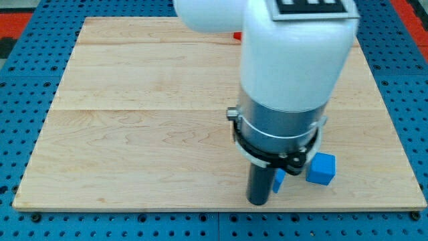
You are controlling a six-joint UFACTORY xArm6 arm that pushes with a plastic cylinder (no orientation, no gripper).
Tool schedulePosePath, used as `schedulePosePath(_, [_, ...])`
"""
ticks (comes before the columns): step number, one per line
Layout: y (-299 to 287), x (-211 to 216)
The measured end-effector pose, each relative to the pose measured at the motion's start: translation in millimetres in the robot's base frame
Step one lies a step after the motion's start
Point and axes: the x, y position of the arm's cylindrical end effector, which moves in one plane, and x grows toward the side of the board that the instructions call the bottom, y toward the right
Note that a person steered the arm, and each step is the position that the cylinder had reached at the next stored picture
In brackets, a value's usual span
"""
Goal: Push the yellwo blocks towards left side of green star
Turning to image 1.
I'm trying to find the blue flat block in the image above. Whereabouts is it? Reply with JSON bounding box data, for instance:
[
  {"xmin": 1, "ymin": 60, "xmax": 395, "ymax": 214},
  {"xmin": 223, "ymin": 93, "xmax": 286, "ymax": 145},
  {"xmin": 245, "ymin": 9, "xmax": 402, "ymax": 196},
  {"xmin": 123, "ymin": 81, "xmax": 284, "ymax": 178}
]
[{"xmin": 272, "ymin": 169, "xmax": 286, "ymax": 193}]

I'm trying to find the red block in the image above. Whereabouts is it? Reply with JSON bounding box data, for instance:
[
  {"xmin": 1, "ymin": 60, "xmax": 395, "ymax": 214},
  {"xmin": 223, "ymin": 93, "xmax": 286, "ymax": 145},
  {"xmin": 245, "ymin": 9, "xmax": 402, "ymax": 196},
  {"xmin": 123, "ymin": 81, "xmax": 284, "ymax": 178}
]
[{"xmin": 233, "ymin": 32, "xmax": 241, "ymax": 40}]

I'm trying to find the wooden board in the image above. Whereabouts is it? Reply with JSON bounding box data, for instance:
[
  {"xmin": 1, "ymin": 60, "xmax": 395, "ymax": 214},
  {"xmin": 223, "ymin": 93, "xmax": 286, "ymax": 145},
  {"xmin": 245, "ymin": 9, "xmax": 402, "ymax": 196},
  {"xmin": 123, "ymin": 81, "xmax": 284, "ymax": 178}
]
[{"xmin": 13, "ymin": 17, "xmax": 427, "ymax": 212}]

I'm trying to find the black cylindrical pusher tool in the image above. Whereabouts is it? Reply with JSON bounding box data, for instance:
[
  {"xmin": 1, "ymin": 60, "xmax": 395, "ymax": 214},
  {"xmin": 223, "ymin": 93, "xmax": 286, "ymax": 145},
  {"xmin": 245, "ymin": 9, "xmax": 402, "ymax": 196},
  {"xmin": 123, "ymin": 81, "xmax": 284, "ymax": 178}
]
[{"xmin": 246, "ymin": 164, "xmax": 277, "ymax": 206}]

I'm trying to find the fiducial marker tag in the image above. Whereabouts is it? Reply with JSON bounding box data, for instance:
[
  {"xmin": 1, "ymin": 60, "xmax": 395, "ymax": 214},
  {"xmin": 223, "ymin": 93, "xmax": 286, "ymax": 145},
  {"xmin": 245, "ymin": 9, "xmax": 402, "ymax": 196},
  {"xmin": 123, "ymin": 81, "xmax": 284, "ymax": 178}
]
[{"xmin": 265, "ymin": 0, "xmax": 359, "ymax": 21}]

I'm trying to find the blue cube block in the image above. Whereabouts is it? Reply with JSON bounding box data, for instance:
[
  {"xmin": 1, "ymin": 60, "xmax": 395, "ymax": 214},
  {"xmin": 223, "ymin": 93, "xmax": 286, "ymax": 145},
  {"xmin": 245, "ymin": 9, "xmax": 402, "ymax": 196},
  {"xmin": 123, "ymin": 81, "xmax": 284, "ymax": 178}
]
[{"xmin": 306, "ymin": 153, "xmax": 336, "ymax": 186}]

